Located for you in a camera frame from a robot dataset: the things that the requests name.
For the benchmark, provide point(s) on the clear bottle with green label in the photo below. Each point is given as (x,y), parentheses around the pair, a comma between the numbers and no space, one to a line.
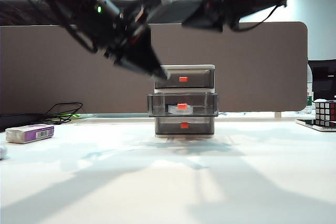
(309,95)

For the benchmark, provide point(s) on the purple white tissue pack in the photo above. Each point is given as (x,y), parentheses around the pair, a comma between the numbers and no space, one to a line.
(23,134)

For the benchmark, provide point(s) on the small white rounded object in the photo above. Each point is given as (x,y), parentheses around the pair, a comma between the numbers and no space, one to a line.
(2,153)

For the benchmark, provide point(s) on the white flat tablet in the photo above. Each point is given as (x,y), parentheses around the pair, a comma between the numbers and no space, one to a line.
(323,128)

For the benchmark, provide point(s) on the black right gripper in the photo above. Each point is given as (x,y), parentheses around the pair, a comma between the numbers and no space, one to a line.
(225,3)

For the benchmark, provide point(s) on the brown desk partition panel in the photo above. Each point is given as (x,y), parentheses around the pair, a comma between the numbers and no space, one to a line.
(249,64)

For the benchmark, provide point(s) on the white plastic drawer cabinet frame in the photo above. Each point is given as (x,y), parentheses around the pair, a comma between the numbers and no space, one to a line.
(189,66)

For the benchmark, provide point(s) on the black monitor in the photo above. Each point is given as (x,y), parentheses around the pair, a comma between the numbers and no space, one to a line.
(324,79)

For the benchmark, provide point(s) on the white partition foot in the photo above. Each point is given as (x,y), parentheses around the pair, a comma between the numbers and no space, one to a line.
(277,115)

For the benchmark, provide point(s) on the transparent tape with black cutter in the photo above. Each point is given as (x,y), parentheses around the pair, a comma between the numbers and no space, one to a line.
(173,110)

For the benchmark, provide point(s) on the black rubik's cube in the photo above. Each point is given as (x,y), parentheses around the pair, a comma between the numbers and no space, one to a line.
(325,113)

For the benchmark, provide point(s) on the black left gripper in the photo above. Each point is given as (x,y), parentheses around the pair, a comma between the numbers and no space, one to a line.
(126,32)

